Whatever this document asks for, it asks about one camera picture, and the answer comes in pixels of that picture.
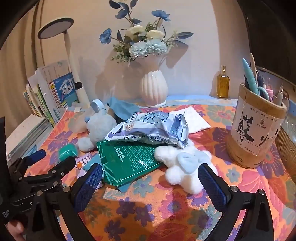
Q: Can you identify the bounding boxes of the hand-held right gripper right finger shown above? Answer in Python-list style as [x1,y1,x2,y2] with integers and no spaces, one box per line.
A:
[198,163,280,241]

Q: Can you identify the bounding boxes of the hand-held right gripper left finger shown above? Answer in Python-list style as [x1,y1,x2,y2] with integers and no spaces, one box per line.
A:
[25,163,103,241]

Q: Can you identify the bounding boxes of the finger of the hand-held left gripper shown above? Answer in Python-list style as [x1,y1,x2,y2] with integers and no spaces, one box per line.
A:
[9,149,47,173]
[22,156,77,188]

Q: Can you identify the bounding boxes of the pink cartoon packet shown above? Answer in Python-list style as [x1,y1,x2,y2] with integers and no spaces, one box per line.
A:
[75,154,103,189]

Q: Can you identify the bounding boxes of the light blue packet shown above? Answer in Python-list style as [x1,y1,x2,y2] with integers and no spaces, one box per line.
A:
[116,182,131,193]

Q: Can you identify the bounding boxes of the white plush rabbit toy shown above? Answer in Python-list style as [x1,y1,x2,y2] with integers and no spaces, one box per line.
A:
[154,139,219,194]

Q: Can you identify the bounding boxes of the green packet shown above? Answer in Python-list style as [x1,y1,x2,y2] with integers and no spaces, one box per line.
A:
[96,139,164,188]

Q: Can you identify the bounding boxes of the light blue plush toy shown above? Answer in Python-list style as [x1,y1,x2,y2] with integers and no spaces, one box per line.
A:
[77,109,118,152]

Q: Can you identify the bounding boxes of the light blue tape roll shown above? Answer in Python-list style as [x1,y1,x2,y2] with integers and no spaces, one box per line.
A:
[90,99,109,114]

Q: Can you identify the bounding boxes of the white cloth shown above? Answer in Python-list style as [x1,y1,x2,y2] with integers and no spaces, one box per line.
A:
[170,105,211,134]

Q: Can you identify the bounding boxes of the blue cloth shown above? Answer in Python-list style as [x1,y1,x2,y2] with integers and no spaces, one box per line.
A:
[106,97,141,121]

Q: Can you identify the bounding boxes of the crinkled white blue bag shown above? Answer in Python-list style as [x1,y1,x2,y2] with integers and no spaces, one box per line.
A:
[105,111,189,149]

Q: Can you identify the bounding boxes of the person's left hand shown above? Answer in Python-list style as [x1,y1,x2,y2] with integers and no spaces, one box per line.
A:
[6,221,25,241]

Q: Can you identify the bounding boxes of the stack of flat grey books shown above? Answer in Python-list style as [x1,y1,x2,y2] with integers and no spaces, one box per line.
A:
[6,116,53,160]

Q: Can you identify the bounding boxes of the floral orange tablecloth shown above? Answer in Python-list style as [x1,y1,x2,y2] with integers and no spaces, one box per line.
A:
[23,100,296,241]

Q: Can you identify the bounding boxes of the blue cover workbook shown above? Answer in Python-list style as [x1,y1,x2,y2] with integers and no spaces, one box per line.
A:
[36,60,80,123]

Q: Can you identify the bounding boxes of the bamboo pen holder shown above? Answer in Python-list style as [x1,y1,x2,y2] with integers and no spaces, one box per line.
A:
[226,83,287,169]

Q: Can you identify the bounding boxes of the amber glass bottle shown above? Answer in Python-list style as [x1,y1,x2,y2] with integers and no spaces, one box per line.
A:
[217,65,230,99]

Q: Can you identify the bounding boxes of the white desk lamp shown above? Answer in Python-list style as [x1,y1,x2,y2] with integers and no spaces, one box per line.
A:
[38,19,90,107]

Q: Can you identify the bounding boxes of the white pen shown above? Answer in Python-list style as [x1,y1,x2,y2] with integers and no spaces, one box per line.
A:
[276,85,284,106]

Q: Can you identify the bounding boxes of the white ribbed vase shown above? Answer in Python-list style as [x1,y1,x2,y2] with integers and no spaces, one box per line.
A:
[140,56,168,107]

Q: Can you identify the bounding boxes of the teal carrot-shaped pen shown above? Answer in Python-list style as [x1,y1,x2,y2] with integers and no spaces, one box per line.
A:
[242,58,259,95]

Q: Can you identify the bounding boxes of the cream pen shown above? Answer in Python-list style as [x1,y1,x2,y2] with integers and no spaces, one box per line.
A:
[250,53,258,86]

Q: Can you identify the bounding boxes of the teal handled scissors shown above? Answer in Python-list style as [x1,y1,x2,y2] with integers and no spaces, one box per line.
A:
[257,86,273,101]

